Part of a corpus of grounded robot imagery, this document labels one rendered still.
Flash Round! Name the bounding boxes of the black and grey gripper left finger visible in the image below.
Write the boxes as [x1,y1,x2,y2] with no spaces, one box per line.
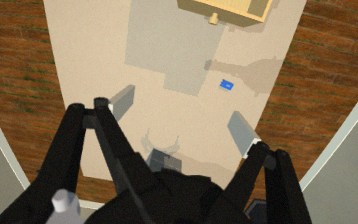
[0,84,177,224]

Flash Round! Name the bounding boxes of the brown wooden drawer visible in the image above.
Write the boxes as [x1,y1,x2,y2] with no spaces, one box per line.
[177,0,272,28]

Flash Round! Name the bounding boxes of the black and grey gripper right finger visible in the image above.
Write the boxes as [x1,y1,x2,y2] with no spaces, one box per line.
[204,110,312,224]

